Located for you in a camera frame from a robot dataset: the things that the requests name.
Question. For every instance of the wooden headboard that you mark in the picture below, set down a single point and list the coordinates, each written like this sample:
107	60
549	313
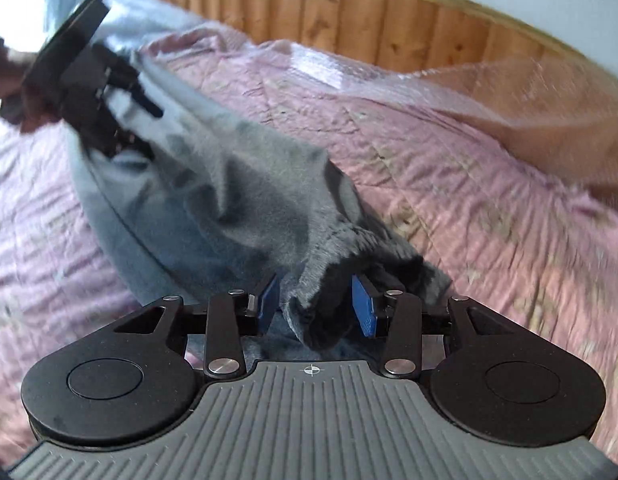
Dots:
364	25

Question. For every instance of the grey pants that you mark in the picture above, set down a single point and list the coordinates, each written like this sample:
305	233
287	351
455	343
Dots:
239	185

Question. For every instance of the clear bubble wrap sheet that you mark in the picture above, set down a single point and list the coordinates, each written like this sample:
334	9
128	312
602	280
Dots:
489	90

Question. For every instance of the pink bear print quilt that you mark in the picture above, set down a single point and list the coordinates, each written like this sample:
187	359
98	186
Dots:
439	185

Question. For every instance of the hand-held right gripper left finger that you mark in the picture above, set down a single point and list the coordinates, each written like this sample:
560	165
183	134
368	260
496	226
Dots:
270	305

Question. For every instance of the person's left hand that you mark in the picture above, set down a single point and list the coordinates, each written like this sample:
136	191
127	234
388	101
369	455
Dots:
19	80

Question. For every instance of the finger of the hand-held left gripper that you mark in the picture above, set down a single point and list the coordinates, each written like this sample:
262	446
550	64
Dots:
126	145
134	92

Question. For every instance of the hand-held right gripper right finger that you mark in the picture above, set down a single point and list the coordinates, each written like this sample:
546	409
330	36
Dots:
363	307

